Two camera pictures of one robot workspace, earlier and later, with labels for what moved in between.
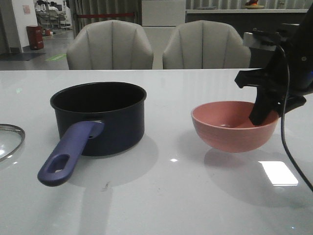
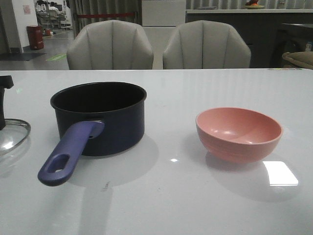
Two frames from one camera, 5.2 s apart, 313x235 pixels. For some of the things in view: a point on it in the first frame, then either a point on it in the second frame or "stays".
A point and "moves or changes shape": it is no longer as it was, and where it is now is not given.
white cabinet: [159, 19] stays
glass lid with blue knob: [11, 139] moves or changes shape
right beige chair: [205, 44] stays
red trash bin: [35, 36] stays
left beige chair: [110, 45] stays
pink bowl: [225, 126] moves or changes shape
